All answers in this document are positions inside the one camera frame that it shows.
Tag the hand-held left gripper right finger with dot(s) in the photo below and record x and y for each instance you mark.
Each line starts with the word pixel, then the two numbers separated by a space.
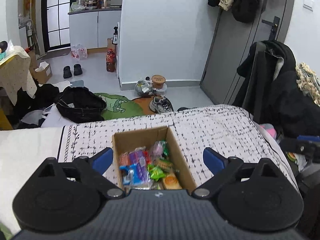
pixel 213 158

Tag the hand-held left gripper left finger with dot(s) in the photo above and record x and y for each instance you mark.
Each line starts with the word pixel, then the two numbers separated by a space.
pixel 103 159

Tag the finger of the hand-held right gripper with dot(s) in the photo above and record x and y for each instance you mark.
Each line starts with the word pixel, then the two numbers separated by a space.
pixel 307 147

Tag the pink orange snack packet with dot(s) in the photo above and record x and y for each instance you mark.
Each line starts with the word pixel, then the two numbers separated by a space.
pixel 125 158

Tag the blue snack packet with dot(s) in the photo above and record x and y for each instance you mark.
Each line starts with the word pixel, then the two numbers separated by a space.
pixel 130 173

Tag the purple snack packet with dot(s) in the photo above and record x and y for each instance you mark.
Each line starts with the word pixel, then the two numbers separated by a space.
pixel 140 162

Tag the yellow orange snack packet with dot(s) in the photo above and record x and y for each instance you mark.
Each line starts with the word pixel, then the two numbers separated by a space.
pixel 171 181

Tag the dark green snack packet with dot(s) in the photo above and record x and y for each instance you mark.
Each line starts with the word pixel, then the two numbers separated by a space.
pixel 166 152

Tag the clear green-ended cookie packet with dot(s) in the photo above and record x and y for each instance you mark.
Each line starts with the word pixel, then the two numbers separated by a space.
pixel 163 164

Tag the lime green snack packet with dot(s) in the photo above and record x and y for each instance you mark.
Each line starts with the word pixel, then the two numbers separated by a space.
pixel 156 173

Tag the pink clear snack packet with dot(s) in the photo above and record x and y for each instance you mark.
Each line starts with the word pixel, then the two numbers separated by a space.
pixel 157 148

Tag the burger toy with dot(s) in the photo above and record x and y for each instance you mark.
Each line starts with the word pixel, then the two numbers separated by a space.
pixel 291 157

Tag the pink plush item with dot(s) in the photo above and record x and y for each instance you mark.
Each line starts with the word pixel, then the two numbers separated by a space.
pixel 268 130

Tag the black coat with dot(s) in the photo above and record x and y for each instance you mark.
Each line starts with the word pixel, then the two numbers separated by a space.
pixel 287 97

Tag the green cartoon rug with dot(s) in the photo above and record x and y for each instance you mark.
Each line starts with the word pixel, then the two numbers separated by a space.
pixel 117 105

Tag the brown round rug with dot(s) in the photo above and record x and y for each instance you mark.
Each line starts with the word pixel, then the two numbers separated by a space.
pixel 142 105

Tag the beige fringed cloth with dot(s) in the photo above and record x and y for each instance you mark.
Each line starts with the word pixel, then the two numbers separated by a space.
pixel 307 80

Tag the grey sneaker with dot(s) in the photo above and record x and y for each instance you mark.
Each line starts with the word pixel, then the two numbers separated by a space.
pixel 161 105

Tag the white bed sheet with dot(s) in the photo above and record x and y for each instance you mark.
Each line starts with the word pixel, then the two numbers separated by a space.
pixel 25 150

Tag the clear bag of items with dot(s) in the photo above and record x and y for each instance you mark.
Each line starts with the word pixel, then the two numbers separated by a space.
pixel 143 88

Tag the clear plastic container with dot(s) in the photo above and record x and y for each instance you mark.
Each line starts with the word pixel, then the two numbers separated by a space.
pixel 161 92

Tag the black garment with buttons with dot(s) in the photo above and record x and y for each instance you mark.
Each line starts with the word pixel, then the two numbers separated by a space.
pixel 42 95

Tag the black slipper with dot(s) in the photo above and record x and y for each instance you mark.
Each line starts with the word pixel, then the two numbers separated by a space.
pixel 67 71
pixel 78 69

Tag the brown lidded bucket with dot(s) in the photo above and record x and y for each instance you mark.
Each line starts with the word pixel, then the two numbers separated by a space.
pixel 158 81

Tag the large red-brown bottle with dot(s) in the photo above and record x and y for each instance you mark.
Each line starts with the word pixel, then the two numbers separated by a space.
pixel 111 61

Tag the cardboard box with tissue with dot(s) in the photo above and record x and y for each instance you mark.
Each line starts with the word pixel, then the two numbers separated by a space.
pixel 42 73

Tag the grey door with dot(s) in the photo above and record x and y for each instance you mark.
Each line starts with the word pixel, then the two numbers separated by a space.
pixel 230 55

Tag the small wooden table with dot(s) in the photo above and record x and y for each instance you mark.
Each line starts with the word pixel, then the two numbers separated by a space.
pixel 5 120

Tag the pink and white plastic bag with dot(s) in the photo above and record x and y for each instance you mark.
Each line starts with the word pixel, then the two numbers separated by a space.
pixel 78 52

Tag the small table with cloth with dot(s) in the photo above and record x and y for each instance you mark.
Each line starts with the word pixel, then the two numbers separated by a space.
pixel 17 72

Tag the brown shipping carton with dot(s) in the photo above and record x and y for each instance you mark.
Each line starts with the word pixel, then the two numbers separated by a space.
pixel 32 58

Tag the black spray bottle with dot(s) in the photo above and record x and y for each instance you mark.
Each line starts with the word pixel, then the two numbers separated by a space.
pixel 115 36

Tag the white kitchen cabinet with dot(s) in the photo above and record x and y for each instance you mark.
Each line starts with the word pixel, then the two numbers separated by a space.
pixel 95 28

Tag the black-framed glass door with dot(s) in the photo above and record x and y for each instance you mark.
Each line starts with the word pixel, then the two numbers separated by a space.
pixel 56 17

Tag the dark-haired figurine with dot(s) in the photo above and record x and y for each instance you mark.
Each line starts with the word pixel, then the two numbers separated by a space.
pixel 3 47

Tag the small white fan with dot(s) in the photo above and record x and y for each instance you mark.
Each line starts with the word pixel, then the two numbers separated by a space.
pixel 30 27

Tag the black hanging bag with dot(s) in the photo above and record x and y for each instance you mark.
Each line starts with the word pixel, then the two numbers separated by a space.
pixel 245 5

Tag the white light switch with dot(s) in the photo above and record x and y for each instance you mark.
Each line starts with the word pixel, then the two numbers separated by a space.
pixel 308 3

